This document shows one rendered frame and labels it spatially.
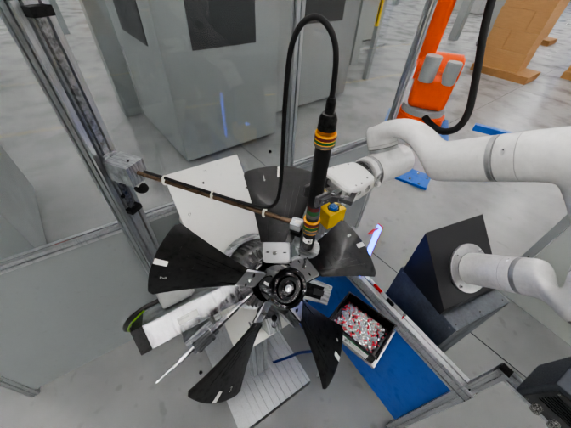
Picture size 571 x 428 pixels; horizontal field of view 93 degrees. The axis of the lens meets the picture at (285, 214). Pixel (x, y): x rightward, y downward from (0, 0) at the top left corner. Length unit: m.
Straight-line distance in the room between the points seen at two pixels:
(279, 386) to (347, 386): 0.42
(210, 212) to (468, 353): 1.99
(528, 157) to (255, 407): 1.67
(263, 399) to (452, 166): 1.58
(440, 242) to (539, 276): 0.29
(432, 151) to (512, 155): 0.15
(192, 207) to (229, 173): 0.18
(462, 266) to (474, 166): 0.64
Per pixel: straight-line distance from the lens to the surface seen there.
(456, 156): 0.65
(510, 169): 0.62
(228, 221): 0.99
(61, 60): 0.94
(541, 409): 1.08
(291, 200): 0.80
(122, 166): 0.96
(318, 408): 1.95
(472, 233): 1.30
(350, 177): 0.68
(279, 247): 0.81
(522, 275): 1.10
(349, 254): 0.95
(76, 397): 2.24
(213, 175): 0.98
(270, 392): 1.86
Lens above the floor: 1.90
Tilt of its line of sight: 45 degrees down
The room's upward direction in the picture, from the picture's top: 4 degrees clockwise
